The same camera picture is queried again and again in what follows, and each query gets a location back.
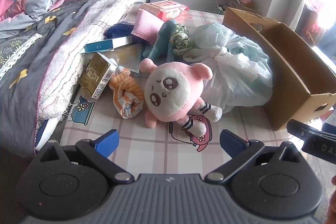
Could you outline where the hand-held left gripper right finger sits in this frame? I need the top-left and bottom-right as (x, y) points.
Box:
(204, 129), (305, 185)

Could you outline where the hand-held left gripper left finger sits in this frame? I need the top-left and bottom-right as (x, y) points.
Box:
(35, 129), (134, 185)

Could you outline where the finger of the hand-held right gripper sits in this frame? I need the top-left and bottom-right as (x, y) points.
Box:
(286, 119), (323, 140)

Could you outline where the brown cardboard box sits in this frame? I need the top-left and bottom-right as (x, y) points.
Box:
(223, 7), (336, 131)

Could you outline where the white plastic bag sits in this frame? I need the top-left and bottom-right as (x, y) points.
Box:
(183, 22), (274, 112)

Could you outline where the pink plush toy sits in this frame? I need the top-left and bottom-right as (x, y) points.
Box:
(139, 58), (223, 136)

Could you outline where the blue wipes packet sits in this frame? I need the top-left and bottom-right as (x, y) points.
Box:
(104, 21), (135, 41)

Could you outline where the teal towel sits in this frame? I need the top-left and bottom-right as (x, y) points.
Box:
(143, 20), (181, 60)

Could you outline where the pink waffle towel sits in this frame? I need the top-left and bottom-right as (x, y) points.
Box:
(131, 8), (165, 44)

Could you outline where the person's right hand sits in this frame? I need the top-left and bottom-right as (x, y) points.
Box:
(331, 175), (336, 214)

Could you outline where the orange striped sock bundle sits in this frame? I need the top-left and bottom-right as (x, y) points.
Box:
(108, 67), (145, 119)

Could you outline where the gold cardboard packet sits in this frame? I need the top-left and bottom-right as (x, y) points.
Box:
(79, 52), (118, 100)

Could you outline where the blue and white slim box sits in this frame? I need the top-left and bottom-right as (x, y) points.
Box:
(84, 35), (134, 54)

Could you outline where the grey patterned bedsheet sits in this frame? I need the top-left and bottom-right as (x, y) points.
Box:
(0, 0), (105, 156)

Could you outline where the green floral scrunchie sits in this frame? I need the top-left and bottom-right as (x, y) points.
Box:
(169, 25), (196, 57)

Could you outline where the pink hanging garment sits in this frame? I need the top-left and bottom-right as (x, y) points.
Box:
(304, 0), (336, 38)

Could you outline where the white paper booklet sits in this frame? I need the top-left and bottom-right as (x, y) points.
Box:
(119, 1), (143, 25)

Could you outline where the red wet wipes pack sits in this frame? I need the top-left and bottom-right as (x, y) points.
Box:
(139, 0), (189, 22)

